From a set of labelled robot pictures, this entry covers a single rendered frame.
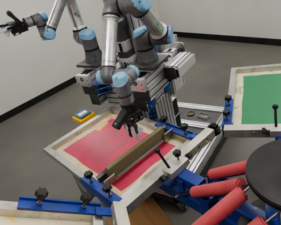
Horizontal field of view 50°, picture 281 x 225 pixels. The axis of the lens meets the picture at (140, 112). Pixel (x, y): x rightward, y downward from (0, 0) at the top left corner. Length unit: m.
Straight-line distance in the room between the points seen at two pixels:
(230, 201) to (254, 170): 0.12
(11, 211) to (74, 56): 4.55
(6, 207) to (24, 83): 4.15
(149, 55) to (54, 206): 1.21
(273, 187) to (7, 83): 4.58
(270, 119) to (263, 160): 0.84
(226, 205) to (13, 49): 4.46
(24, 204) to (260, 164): 0.80
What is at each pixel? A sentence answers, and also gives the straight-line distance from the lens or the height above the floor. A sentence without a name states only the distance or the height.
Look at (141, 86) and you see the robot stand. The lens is 1.96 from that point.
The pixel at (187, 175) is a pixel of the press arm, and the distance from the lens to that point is 1.39.
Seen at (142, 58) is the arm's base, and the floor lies 1.31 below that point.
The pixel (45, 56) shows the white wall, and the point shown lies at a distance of 5.29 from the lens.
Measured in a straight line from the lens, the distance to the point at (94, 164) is 1.75.
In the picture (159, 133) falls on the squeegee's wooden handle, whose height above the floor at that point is 1.04.
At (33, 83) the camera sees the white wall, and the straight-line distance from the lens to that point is 5.27.
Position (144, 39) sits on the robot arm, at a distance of 1.97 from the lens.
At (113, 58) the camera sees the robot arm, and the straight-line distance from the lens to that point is 1.57.
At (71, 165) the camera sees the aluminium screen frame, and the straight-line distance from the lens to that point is 1.77.
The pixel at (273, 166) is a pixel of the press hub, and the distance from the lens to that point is 1.00.
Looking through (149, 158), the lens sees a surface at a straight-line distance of 1.66.
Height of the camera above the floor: 2.00
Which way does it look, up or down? 30 degrees down
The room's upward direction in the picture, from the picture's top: 15 degrees counter-clockwise
